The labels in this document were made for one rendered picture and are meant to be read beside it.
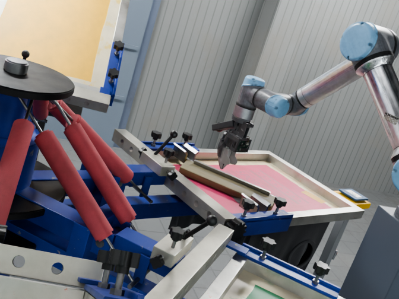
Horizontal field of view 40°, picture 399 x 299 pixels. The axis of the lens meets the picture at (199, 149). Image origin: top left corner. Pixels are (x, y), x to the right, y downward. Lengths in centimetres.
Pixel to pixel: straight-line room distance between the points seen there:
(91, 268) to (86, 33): 155
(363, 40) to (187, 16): 330
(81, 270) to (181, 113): 410
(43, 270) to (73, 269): 5
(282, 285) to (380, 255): 34
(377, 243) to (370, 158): 446
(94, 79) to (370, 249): 122
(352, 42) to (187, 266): 80
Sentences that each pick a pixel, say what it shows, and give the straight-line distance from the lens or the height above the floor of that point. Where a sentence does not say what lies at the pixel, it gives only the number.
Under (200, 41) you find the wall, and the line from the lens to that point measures 493.
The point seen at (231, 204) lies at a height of 95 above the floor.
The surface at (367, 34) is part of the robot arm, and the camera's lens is 167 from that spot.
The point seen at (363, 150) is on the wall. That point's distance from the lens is 614.
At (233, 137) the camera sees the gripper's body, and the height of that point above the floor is 118.
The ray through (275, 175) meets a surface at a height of 95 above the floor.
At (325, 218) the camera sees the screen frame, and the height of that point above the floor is 97.
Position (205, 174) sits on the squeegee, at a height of 99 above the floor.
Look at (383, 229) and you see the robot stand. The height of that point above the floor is 115.
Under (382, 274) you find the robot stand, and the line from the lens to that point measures 177.
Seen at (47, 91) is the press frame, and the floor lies 132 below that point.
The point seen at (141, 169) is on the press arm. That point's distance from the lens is 183.
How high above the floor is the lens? 171
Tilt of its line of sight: 18 degrees down
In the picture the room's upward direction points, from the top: 18 degrees clockwise
